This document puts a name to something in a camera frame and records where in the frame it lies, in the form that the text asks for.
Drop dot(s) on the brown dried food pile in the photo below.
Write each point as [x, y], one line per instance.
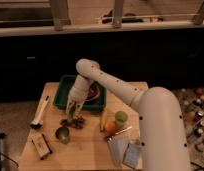
[76, 123]

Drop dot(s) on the metal knife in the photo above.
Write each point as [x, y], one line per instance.
[117, 133]

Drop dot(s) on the green pepper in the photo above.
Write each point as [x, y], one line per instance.
[70, 115]

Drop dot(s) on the small brown box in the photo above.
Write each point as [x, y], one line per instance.
[41, 145]

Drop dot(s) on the blue grey cloth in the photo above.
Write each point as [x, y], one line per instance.
[131, 155]

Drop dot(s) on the grey folded cloth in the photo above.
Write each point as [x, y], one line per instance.
[117, 147]

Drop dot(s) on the orange fruit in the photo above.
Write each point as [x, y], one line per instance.
[111, 127]

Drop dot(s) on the small metal cup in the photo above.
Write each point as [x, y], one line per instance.
[62, 134]

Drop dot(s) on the green plastic cup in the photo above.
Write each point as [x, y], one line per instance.
[120, 118]

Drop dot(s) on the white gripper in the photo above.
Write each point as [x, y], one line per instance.
[78, 93]

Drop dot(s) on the dark red bowl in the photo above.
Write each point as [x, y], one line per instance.
[94, 92]

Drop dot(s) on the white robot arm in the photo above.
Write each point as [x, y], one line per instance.
[162, 133]

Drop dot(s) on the green plastic tray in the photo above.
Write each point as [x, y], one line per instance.
[66, 82]

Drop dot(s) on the yellow banana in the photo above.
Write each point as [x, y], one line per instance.
[103, 120]

